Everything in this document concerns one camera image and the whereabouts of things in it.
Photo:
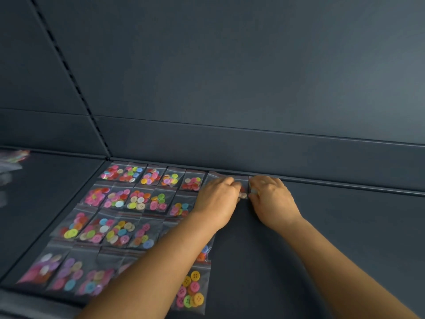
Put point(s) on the pile of transparent button bags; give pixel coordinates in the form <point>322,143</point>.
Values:
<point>13,157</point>

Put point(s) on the person's right forearm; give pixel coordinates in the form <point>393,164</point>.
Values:
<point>342,279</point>

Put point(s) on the person's left forearm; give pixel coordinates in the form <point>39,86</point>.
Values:
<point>142,282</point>

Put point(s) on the grid of arranged button bags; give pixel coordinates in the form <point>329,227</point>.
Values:
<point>132,199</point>

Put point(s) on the person's left hand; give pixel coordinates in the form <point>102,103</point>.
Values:
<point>219,202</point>

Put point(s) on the person's right hand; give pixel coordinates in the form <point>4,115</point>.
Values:
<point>275,205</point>

